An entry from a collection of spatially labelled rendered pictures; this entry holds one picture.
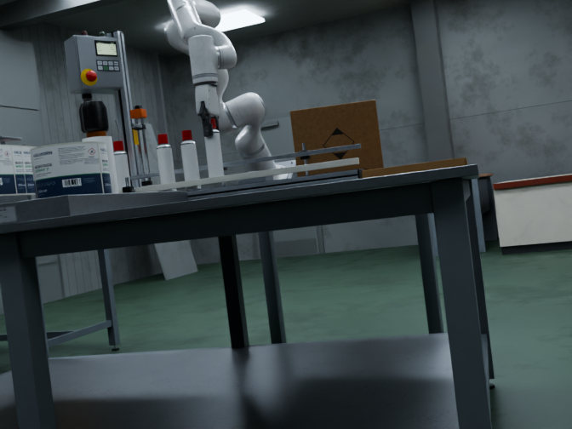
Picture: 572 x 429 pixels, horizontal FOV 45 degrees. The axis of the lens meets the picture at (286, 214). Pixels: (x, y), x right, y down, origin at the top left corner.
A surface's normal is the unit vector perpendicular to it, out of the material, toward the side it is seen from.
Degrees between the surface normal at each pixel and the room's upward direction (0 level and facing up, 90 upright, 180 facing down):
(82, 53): 90
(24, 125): 90
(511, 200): 90
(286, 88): 90
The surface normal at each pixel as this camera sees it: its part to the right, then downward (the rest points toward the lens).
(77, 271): 0.92, -0.11
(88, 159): 0.66, -0.07
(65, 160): 0.23, -0.01
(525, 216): -0.37, 0.06
